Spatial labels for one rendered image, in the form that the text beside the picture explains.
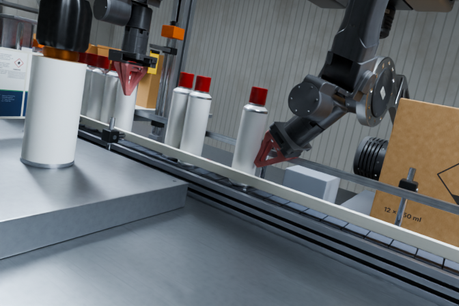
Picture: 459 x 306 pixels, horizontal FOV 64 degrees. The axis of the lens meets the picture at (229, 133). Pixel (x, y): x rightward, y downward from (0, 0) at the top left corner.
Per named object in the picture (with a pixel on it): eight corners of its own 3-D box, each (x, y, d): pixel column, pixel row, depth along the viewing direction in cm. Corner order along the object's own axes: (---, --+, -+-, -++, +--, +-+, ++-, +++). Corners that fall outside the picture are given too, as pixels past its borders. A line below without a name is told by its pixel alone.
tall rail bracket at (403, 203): (376, 255, 67) (399, 168, 65) (384, 244, 73) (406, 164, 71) (395, 263, 66) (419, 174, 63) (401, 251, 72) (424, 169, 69)
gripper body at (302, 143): (266, 127, 69) (296, 102, 66) (287, 128, 78) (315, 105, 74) (285, 156, 67) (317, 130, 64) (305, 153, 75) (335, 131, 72)
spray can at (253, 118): (223, 182, 77) (242, 84, 74) (236, 178, 82) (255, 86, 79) (244, 189, 74) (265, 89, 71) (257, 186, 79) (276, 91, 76)
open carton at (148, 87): (98, 96, 268) (105, 44, 262) (150, 100, 309) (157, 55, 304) (136, 108, 244) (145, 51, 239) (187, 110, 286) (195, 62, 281)
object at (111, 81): (93, 131, 101) (104, 56, 98) (109, 131, 105) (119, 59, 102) (106, 136, 98) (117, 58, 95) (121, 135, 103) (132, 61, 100)
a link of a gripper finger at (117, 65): (129, 98, 82) (136, 55, 81) (108, 92, 86) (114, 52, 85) (151, 100, 88) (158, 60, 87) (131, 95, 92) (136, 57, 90)
